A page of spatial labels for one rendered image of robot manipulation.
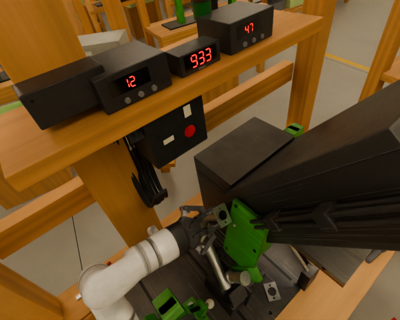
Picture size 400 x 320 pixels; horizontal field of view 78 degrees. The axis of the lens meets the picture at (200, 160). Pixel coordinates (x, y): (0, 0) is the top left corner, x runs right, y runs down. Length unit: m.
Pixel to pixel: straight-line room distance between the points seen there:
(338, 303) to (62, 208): 0.89
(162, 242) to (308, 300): 0.55
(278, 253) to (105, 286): 0.65
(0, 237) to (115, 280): 0.42
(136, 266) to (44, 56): 0.44
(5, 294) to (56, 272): 1.48
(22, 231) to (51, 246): 1.66
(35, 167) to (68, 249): 1.94
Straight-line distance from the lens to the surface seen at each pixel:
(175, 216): 1.12
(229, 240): 0.76
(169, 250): 0.59
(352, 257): 0.79
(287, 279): 0.97
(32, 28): 0.56
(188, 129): 0.64
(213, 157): 0.81
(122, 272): 0.55
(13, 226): 0.86
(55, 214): 0.87
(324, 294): 0.98
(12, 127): 0.65
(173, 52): 0.62
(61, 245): 2.48
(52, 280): 2.36
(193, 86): 0.58
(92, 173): 0.70
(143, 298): 0.99
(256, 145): 0.85
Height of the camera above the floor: 1.80
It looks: 44 degrees down
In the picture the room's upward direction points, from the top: 10 degrees counter-clockwise
